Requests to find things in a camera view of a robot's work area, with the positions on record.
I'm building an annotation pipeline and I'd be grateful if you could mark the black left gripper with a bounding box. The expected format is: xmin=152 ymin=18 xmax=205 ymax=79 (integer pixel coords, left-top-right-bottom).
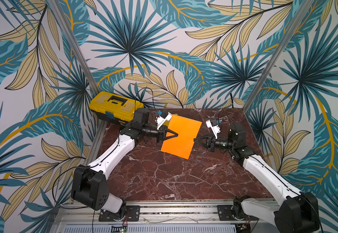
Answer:
xmin=142 ymin=123 xmax=178 ymax=143

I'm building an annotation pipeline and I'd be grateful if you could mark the orange paper sheet stack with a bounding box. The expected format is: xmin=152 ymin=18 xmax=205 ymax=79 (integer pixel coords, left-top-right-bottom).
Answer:
xmin=161 ymin=115 xmax=202 ymax=159

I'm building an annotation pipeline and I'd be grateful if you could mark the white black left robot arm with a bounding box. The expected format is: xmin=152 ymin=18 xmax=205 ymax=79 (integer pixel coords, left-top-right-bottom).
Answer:
xmin=71 ymin=108 xmax=178 ymax=219

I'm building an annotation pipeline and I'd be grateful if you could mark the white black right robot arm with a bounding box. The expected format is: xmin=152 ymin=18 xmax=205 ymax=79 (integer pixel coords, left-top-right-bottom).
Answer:
xmin=194 ymin=119 xmax=322 ymax=233

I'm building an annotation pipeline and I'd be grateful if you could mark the yellow black toolbox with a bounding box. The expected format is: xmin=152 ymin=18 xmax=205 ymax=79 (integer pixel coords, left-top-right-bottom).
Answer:
xmin=89 ymin=91 xmax=144 ymax=125

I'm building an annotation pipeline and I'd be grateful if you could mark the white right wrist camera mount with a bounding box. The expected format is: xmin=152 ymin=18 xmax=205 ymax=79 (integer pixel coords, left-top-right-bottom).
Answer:
xmin=206 ymin=119 xmax=221 ymax=139

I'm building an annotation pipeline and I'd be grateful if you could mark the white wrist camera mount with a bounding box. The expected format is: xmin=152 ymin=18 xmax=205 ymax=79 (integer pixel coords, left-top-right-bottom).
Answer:
xmin=156 ymin=110 xmax=172 ymax=130
xmin=206 ymin=119 xmax=221 ymax=139

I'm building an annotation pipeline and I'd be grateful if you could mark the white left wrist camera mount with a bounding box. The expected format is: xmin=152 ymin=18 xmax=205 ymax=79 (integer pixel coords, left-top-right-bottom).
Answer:
xmin=156 ymin=110 xmax=172 ymax=130

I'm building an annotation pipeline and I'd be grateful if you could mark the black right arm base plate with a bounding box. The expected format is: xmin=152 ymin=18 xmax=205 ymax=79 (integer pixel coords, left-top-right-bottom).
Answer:
xmin=217 ymin=204 xmax=257 ymax=222

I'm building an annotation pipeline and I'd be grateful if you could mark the aluminium front rail frame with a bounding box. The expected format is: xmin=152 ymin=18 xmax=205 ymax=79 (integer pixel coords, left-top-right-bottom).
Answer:
xmin=48 ymin=199 xmax=307 ymax=233

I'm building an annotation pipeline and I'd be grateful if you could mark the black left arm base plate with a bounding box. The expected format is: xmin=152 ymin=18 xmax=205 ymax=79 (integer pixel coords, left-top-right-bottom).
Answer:
xmin=99 ymin=205 xmax=140 ymax=222

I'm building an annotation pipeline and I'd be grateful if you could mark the aluminium corner post right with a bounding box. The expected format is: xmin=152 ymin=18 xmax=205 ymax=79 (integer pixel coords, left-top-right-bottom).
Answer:
xmin=243 ymin=0 xmax=314 ymax=113

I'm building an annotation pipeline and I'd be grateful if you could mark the aluminium corner post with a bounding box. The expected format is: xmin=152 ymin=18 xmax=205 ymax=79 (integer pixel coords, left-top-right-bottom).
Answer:
xmin=47 ymin=0 xmax=100 ymax=95
xmin=243 ymin=0 xmax=314 ymax=113

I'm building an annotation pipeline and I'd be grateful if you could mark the aluminium corner post left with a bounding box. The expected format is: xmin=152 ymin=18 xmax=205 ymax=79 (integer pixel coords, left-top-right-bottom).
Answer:
xmin=47 ymin=0 xmax=100 ymax=95

